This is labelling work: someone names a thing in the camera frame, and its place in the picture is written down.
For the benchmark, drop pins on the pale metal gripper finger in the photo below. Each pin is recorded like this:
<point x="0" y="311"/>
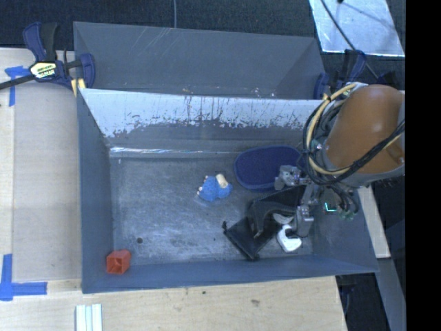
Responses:
<point x="304" y="221"/>
<point x="288" y="176"/>

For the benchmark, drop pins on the white plastic piece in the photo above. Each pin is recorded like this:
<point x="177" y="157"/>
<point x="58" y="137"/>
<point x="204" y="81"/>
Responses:
<point x="288" y="242"/>

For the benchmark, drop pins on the dark blue oval cloth pad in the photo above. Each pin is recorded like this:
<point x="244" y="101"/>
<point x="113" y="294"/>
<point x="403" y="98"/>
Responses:
<point x="262" y="167"/>

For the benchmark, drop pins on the black plastic tool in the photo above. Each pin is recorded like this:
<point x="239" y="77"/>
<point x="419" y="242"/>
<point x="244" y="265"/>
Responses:
<point x="248" y="234"/>

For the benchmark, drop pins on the blue toy figure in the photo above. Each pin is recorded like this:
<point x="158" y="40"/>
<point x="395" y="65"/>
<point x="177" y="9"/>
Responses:
<point x="213" y="189"/>

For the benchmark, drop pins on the grey metal bin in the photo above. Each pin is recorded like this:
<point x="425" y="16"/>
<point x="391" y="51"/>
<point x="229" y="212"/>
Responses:
<point x="165" y="216"/>

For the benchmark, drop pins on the red hollow cube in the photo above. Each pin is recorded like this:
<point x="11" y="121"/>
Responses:
<point x="119" y="262"/>

